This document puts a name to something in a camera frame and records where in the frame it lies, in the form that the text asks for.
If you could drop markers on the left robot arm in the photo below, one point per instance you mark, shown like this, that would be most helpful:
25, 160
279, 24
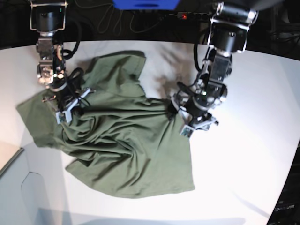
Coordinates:
228, 32

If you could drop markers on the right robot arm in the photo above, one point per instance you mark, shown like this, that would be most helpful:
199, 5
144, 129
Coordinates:
64, 90

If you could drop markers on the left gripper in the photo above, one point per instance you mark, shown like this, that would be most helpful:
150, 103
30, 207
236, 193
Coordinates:
193, 110

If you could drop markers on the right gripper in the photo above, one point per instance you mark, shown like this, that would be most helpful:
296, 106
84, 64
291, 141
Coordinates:
59, 102

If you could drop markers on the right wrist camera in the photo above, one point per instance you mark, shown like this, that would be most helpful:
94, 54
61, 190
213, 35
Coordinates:
64, 116

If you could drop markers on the green t-shirt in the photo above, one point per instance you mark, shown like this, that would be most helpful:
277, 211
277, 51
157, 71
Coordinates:
123, 144

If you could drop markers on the blue plastic bin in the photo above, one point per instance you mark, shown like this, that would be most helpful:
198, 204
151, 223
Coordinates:
146, 4

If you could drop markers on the black power strip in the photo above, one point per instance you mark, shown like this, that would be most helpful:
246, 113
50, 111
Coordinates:
193, 16

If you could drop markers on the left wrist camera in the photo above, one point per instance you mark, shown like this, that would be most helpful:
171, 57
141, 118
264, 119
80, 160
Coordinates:
187, 131

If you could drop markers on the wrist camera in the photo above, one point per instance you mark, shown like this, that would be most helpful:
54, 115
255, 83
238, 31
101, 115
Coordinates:
64, 116
187, 131

